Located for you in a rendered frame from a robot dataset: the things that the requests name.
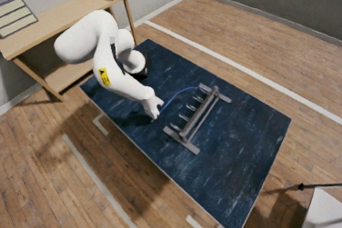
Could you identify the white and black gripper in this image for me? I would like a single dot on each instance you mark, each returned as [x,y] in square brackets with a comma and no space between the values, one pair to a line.
[154,114]

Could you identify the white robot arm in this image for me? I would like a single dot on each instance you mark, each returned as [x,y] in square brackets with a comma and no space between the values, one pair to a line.
[77,45]

